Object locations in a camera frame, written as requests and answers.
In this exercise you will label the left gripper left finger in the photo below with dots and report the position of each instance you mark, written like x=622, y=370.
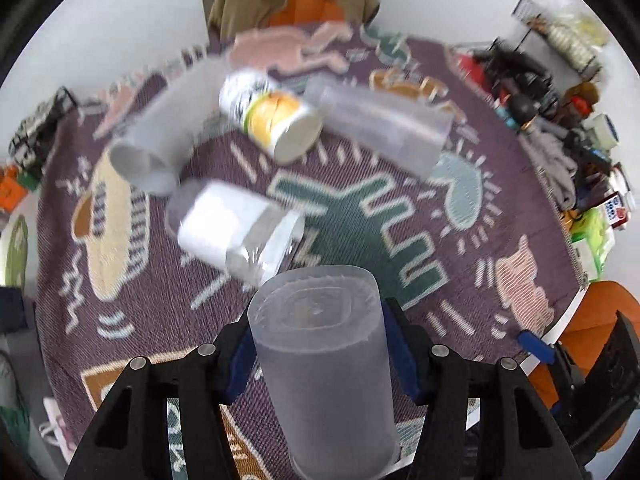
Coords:
x=128, y=437

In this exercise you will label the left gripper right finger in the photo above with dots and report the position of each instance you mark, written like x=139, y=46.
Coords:
x=475, y=409

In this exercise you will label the frosted plastic cup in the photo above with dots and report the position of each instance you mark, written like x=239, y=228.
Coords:
x=320, y=339

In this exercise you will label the clear cup with white paper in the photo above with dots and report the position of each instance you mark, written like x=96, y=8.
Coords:
x=237, y=231

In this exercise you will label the frosted cup near left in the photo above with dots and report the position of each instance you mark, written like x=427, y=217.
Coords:
x=159, y=142

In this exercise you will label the frosted cup beside can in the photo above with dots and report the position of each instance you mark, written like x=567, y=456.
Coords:
x=407, y=133

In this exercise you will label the green tissue pack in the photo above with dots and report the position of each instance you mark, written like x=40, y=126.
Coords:
x=593, y=239

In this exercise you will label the green rug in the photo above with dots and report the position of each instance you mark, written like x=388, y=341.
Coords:
x=14, y=252

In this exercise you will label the patterned woven blanket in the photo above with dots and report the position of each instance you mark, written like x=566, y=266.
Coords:
x=463, y=252

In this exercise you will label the grey cloth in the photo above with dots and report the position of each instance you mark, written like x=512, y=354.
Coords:
x=547, y=153

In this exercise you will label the tape roll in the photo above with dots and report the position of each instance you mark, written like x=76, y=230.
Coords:
x=603, y=132

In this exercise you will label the orange box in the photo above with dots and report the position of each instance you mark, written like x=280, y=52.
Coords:
x=11, y=192

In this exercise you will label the black round object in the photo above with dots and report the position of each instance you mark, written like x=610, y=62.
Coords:
x=522, y=109

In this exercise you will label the black shoe rack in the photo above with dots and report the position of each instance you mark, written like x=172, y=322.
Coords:
x=30, y=146

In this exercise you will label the white yellow drink can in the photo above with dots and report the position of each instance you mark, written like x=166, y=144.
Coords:
x=280, y=123

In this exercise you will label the orange chair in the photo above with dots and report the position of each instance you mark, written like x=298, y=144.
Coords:
x=301, y=12

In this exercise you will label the black wire basket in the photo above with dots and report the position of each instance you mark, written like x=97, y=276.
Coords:
x=576, y=37

